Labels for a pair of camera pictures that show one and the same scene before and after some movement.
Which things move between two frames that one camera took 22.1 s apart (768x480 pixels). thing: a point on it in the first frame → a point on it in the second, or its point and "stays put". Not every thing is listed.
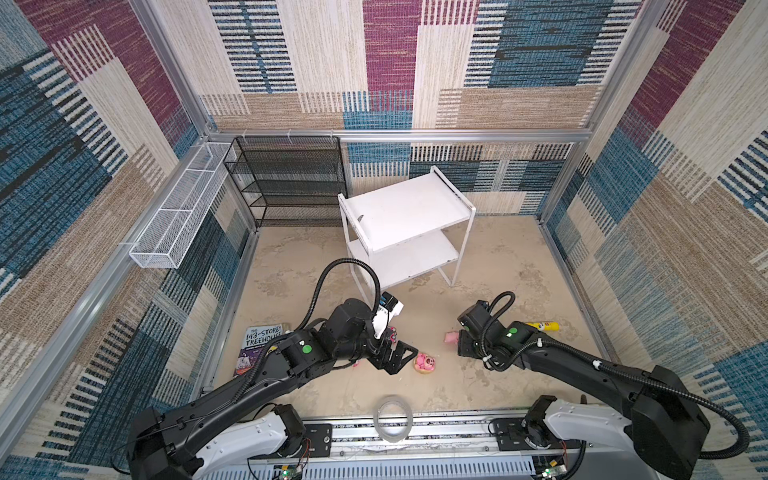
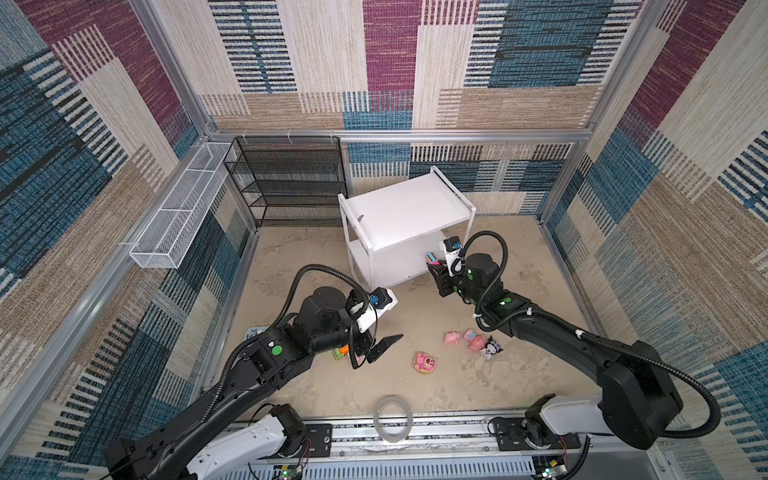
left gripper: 380,361 → 363,345
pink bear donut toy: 424,363 stays put
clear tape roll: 393,418 stays put
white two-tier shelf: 403,227 stays put
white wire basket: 169,234 stays put
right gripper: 464,345 → 442,278
